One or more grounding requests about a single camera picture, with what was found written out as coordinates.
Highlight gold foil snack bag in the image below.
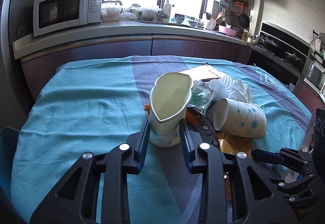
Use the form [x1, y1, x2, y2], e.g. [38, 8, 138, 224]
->
[219, 132, 255, 201]

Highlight squashed white paper cup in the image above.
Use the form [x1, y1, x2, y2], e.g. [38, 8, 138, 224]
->
[149, 72, 193, 148]

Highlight blue plastic trash bin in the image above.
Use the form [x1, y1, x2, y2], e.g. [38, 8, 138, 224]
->
[0, 127, 20, 197]

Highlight dark kitchen base cabinets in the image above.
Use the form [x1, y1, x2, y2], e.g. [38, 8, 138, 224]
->
[21, 35, 252, 99]

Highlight white dotted paper cup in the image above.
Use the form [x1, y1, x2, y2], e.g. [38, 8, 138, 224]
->
[213, 97, 267, 139]

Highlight crumpled white tissue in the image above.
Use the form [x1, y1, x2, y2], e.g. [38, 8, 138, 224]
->
[225, 79, 254, 103]

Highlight clear green plastic wrapper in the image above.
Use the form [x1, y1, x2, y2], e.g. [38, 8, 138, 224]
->
[188, 80, 215, 116]

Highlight teal grey tablecloth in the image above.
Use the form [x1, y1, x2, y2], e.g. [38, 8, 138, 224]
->
[11, 56, 312, 223]

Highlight orange wrapper piece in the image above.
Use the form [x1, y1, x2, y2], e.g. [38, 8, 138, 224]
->
[144, 104, 150, 116]

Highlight pink plastic basin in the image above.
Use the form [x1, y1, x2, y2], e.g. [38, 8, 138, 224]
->
[218, 25, 237, 37]

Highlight black frying pan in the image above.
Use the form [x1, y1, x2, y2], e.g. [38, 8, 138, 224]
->
[238, 14, 250, 29]

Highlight dish soap bottle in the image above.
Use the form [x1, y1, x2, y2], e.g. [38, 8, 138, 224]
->
[162, 0, 172, 23]

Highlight white microwave oven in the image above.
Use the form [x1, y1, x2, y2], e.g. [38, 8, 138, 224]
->
[33, 0, 102, 37]

